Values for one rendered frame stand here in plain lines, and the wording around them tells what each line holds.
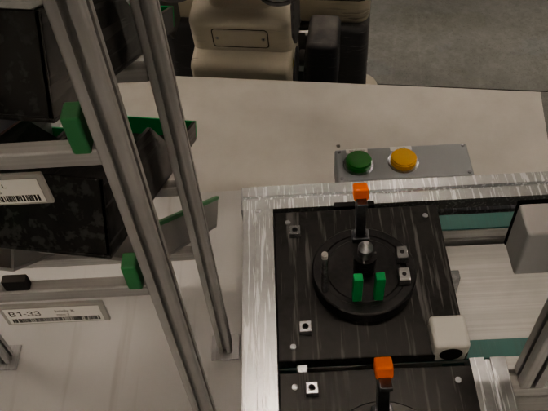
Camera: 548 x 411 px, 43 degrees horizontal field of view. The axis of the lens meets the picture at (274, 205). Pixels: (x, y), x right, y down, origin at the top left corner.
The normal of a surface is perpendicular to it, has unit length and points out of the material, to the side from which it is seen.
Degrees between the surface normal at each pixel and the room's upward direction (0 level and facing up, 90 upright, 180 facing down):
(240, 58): 8
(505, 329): 0
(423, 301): 0
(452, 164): 0
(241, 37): 98
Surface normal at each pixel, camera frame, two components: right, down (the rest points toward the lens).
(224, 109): -0.05, -0.62
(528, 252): 0.02, 0.78
